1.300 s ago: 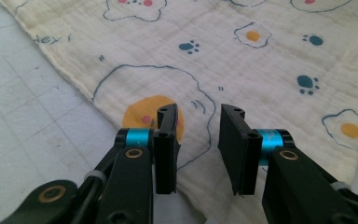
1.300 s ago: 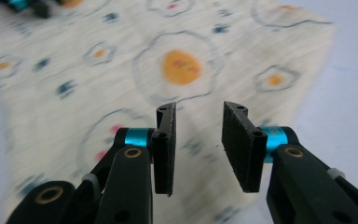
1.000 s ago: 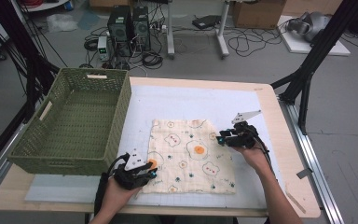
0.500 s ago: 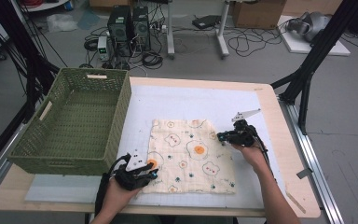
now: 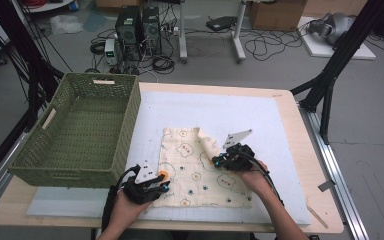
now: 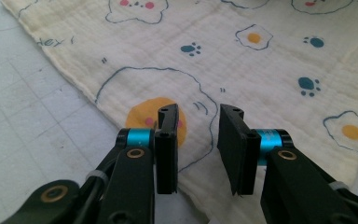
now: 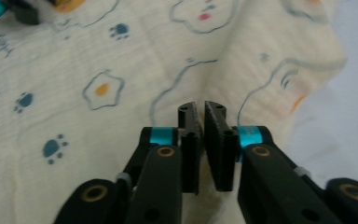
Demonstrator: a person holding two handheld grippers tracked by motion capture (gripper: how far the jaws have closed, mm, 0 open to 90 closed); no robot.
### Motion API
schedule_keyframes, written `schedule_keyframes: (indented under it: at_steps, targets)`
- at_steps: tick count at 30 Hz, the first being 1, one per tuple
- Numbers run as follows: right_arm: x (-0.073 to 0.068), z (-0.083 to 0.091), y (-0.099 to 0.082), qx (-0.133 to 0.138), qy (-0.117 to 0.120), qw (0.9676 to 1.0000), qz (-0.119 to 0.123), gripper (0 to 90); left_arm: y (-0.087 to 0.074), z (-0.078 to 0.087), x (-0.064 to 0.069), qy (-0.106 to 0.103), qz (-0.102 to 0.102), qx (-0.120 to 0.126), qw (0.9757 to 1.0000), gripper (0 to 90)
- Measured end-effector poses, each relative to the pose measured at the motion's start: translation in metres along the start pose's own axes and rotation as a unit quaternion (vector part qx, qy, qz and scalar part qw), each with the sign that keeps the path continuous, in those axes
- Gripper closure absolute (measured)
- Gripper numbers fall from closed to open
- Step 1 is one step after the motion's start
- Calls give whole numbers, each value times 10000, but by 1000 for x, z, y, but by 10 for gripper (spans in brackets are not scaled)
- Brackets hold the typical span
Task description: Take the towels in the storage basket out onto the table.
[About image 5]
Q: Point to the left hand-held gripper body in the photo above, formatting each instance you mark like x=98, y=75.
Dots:
x=143, y=191

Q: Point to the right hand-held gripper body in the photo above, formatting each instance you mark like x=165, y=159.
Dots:
x=240, y=160

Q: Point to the printed cream cloth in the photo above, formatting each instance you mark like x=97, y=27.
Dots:
x=193, y=166

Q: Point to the green woven basket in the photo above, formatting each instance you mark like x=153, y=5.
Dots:
x=80, y=126

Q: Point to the person's right hand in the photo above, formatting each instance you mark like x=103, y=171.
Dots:
x=256, y=180

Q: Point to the person's left hand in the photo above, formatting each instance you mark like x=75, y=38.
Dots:
x=126, y=211

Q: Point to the white grid mat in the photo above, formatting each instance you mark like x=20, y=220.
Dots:
x=213, y=110

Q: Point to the thin wooden stick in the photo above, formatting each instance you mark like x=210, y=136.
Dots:
x=316, y=216

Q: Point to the white desk leg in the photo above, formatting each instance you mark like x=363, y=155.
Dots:
x=182, y=30
x=238, y=33

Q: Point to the black flat box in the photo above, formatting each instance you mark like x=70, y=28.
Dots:
x=220, y=23

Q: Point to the white floor board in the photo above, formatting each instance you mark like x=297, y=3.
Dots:
x=316, y=48

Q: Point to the white power supply unit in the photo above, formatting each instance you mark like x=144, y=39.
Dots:
x=110, y=50

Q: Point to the black computer tower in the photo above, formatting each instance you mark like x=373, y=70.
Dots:
x=151, y=30
x=128, y=30

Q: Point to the grey headset device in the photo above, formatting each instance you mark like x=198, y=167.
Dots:
x=333, y=26

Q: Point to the blue floor sheet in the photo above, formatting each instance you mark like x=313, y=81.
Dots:
x=95, y=21

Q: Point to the large cardboard box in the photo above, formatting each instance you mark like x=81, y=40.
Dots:
x=320, y=6

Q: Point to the clear plastic bag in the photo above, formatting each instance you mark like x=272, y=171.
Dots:
x=65, y=24

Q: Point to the blue container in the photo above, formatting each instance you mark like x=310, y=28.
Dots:
x=74, y=6

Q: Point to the white round table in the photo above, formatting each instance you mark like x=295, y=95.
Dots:
x=53, y=6

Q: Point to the grey metal bracket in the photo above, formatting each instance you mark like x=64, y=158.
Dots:
x=326, y=186

